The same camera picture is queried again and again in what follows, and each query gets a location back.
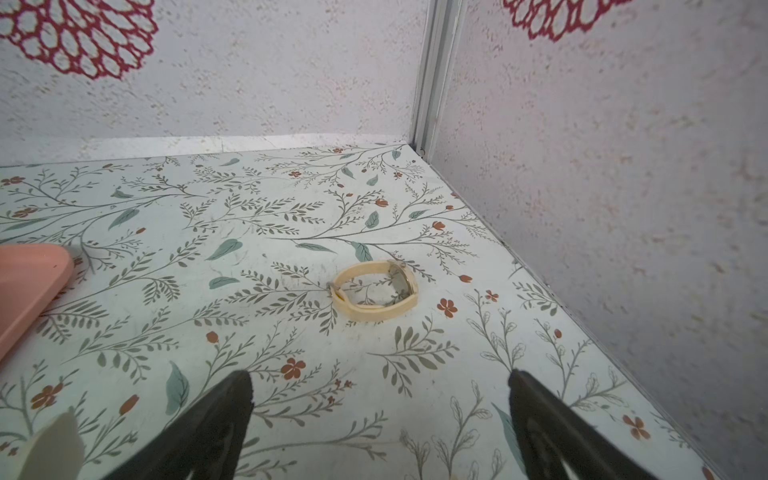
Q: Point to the pink plastic tray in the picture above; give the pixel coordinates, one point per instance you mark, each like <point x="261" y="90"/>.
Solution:
<point x="32" y="276"/>

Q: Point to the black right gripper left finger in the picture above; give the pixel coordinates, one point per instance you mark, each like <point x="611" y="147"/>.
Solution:
<point x="205" y="442"/>

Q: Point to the steel tongs with white tips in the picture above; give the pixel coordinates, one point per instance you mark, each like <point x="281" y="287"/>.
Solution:
<point x="57" y="451"/>

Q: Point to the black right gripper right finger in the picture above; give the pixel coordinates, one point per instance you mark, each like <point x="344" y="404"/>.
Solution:
<point x="553" y="442"/>

